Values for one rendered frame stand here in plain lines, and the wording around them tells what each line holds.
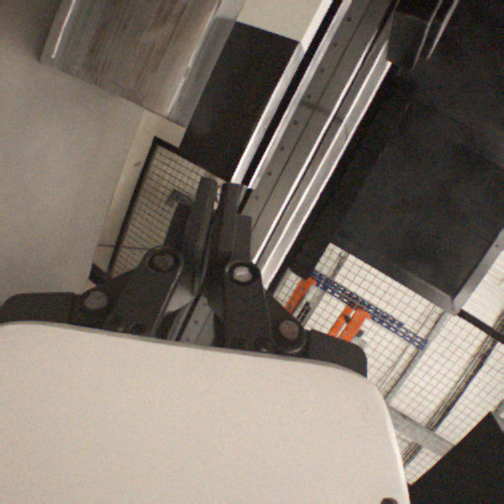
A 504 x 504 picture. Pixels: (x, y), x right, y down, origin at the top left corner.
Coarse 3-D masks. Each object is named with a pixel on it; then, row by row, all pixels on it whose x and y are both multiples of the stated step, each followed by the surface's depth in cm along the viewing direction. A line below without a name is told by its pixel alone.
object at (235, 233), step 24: (216, 216) 10; (240, 216) 11; (216, 240) 9; (240, 240) 10; (216, 264) 9; (216, 288) 9; (264, 288) 9; (216, 312) 10; (288, 312) 9; (288, 336) 8
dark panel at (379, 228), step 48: (480, 0) 44; (480, 48) 46; (432, 96) 50; (480, 96) 47; (432, 144) 52; (480, 144) 48; (384, 192) 56; (432, 192) 53; (480, 192) 50; (336, 240) 60; (384, 240) 57; (432, 240) 54; (480, 240) 51; (432, 288) 55
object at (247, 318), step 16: (224, 272) 8; (240, 272) 9; (256, 272) 9; (224, 288) 8; (240, 288) 8; (256, 288) 8; (224, 304) 8; (240, 304) 8; (256, 304) 8; (224, 320) 8; (240, 320) 7; (256, 320) 8; (224, 336) 8; (240, 336) 7; (256, 336) 7; (272, 352) 7
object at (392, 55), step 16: (400, 0) 24; (416, 0) 23; (432, 0) 23; (448, 0) 23; (400, 16) 25; (416, 16) 24; (432, 16) 23; (448, 16) 25; (400, 32) 27; (416, 32) 26; (432, 32) 26; (400, 48) 30; (416, 48) 28; (432, 48) 28; (400, 64) 33
